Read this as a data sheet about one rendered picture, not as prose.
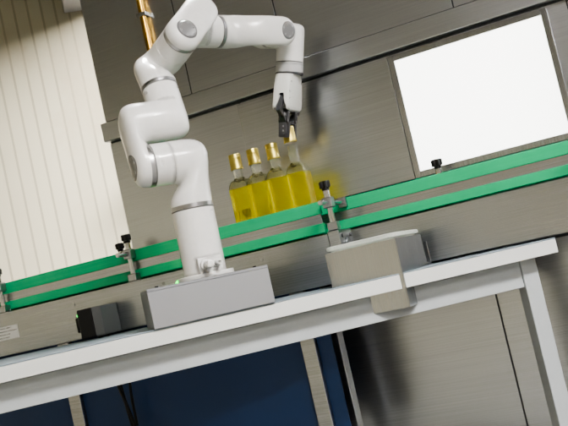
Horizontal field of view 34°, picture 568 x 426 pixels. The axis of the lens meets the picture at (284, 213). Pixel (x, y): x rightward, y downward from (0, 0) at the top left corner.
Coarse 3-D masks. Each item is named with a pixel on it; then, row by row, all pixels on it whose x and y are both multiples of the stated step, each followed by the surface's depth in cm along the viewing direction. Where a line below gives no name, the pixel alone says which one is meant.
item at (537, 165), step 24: (552, 144) 218; (480, 168) 225; (504, 168) 223; (528, 168) 221; (552, 168) 218; (384, 192) 235; (408, 192) 232; (432, 192) 230; (456, 192) 227; (480, 192) 225; (336, 216) 240; (360, 216) 237; (384, 216) 235
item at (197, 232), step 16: (192, 208) 201; (208, 208) 203; (176, 224) 203; (192, 224) 201; (208, 224) 202; (192, 240) 201; (208, 240) 201; (192, 256) 201; (208, 256) 201; (192, 272) 201; (208, 272) 199; (224, 272) 200
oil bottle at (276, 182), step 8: (272, 168) 250; (280, 168) 248; (272, 176) 248; (280, 176) 247; (272, 184) 248; (280, 184) 247; (272, 192) 248; (280, 192) 247; (288, 192) 248; (272, 200) 248; (280, 200) 248; (288, 200) 247; (272, 208) 249; (280, 208) 248; (288, 208) 247
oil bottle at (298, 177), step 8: (288, 168) 247; (296, 168) 246; (304, 168) 246; (288, 176) 247; (296, 176) 246; (304, 176) 245; (288, 184) 247; (296, 184) 246; (304, 184) 245; (312, 184) 249; (296, 192) 246; (304, 192) 245; (312, 192) 247; (296, 200) 246; (304, 200) 245; (312, 200) 246
